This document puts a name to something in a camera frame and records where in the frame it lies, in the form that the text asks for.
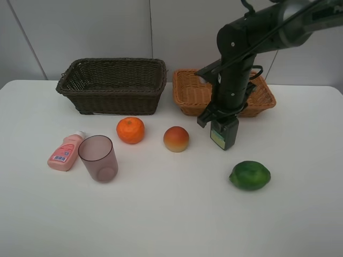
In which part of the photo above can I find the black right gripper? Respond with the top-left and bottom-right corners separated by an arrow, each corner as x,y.
197,55 -> 255,128

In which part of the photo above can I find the red yellow peach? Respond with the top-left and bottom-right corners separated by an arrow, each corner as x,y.
163,126 -> 190,153

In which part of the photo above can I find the dark brown wicker basket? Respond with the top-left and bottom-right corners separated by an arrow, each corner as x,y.
56,58 -> 167,116

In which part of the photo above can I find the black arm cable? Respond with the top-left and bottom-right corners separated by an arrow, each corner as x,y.
222,0 -> 330,81

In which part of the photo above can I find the green lime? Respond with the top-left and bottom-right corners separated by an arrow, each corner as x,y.
228,161 -> 271,191

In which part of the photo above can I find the pink lotion bottle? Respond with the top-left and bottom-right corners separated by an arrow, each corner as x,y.
47,131 -> 85,171

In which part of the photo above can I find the translucent purple plastic cup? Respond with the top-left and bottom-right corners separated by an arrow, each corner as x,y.
78,135 -> 118,183

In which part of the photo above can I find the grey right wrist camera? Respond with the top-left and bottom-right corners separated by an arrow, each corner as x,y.
195,59 -> 221,85

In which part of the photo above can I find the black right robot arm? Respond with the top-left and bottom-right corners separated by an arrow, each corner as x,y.
196,1 -> 342,127

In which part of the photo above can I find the dark green pump bottle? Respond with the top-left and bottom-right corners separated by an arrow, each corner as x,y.
210,117 -> 239,150

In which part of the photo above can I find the light orange wicker basket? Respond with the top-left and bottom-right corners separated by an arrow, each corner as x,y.
173,69 -> 277,118

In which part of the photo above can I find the orange mandarin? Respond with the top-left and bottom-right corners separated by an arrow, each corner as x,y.
116,117 -> 145,144

